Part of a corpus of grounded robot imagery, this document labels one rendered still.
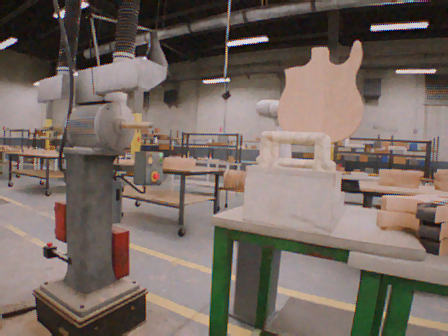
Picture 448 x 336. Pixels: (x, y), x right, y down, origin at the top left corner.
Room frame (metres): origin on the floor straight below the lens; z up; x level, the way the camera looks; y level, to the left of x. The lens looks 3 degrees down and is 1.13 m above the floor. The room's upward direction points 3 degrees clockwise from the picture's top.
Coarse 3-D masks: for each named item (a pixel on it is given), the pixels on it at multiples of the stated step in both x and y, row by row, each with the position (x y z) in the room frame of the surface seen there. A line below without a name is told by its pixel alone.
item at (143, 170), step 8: (136, 152) 1.59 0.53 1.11; (144, 152) 1.56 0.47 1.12; (152, 152) 1.61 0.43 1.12; (136, 160) 1.59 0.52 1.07; (144, 160) 1.56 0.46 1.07; (152, 160) 1.61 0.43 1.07; (136, 168) 1.59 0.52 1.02; (144, 168) 1.56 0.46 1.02; (152, 168) 1.61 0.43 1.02; (160, 168) 1.67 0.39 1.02; (120, 176) 1.62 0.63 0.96; (136, 176) 1.59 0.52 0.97; (144, 176) 1.56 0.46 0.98; (152, 176) 1.61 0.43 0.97; (160, 176) 1.67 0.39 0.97; (144, 184) 1.56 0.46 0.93; (152, 184) 1.62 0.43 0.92; (160, 184) 1.68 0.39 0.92; (144, 192) 1.61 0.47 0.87
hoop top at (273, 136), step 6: (264, 132) 0.83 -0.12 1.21; (270, 132) 0.82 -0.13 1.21; (276, 132) 0.81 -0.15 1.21; (282, 132) 0.80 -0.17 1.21; (288, 132) 0.79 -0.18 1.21; (294, 132) 0.78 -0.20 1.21; (300, 132) 0.78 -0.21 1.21; (270, 138) 0.81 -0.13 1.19; (276, 138) 0.81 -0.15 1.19; (282, 138) 0.80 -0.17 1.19; (288, 138) 0.79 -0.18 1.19; (294, 138) 0.78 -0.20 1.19; (300, 138) 0.77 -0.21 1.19; (306, 138) 0.76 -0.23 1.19; (312, 138) 0.75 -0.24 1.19; (318, 138) 0.74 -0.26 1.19
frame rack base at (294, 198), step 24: (264, 168) 0.81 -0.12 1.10; (288, 168) 0.83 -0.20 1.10; (264, 192) 0.81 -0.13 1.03; (288, 192) 0.77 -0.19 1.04; (312, 192) 0.73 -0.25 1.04; (336, 192) 0.75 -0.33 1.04; (264, 216) 0.80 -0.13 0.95; (288, 216) 0.77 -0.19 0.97; (312, 216) 0.73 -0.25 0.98; (336, 216) 0.80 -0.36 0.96
